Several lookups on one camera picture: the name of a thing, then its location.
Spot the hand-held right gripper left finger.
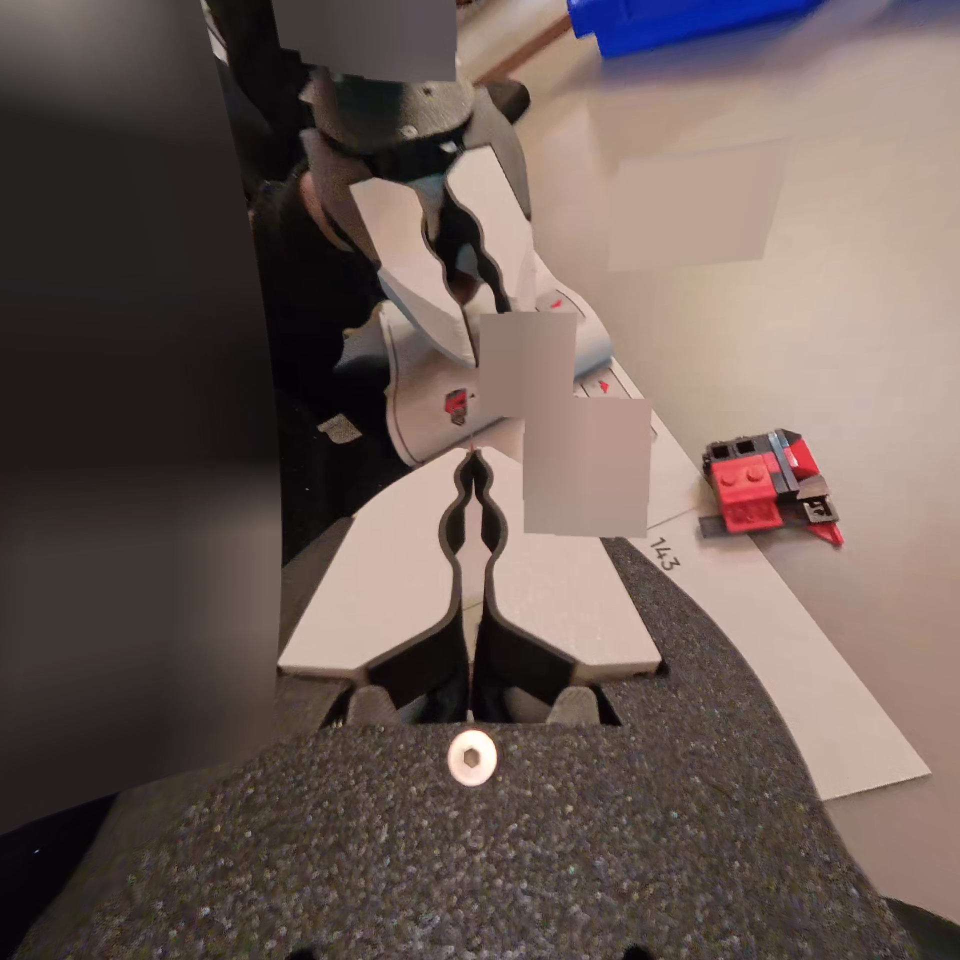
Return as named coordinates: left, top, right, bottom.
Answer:
left=277, top=450, right=471, bottom=686

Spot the white instruction booklet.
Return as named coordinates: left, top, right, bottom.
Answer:
left=333, top=247, right=933, bottom=800

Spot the blue plastic storage bin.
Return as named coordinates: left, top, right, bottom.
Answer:
left=566, top=0, right=822, bottom=61

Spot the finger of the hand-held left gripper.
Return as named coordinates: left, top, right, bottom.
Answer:
left=348, top=176, right=480, bottom=366
left=446, top=144, right=539, bottom=316

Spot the person's left forearm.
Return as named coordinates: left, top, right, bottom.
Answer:
left=251, top=161, right=391, bottom=391

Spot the red black brick subassembly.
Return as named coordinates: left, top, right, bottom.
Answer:
left=697, top=427, right=846, bottom=549

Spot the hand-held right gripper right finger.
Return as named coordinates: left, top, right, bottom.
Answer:
left=476, top=448, right=669, bottom=686

